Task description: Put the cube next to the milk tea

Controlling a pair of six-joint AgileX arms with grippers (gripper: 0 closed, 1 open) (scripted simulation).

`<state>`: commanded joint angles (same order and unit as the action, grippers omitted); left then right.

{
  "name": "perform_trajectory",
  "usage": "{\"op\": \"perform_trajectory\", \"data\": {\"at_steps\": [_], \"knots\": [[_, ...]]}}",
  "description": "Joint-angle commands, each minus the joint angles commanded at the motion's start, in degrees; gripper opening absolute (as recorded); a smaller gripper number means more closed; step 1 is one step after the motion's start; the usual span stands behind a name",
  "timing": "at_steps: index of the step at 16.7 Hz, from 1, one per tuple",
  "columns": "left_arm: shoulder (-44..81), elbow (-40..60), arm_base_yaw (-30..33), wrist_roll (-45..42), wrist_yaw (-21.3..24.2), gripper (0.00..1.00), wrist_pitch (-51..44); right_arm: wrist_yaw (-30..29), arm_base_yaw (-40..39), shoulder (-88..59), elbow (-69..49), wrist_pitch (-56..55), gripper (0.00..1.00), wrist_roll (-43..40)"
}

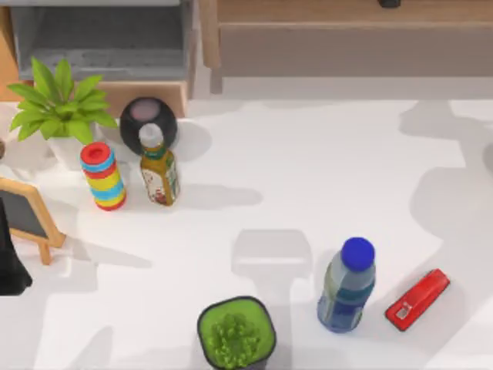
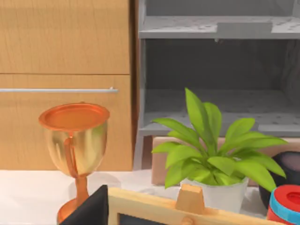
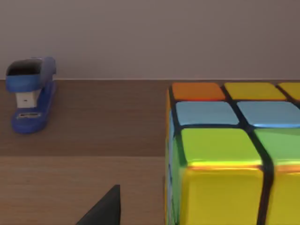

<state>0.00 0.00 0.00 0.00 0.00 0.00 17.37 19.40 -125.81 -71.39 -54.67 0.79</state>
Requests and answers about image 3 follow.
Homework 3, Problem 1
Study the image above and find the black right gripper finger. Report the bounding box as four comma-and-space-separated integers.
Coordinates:
75, 184, 121, 225

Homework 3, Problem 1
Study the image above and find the multicoloured puzzle cube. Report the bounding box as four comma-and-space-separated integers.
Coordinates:
164, 82, 300, 225

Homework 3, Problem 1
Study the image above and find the blue stapler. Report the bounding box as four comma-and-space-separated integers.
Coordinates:
6, 56, 57, 135

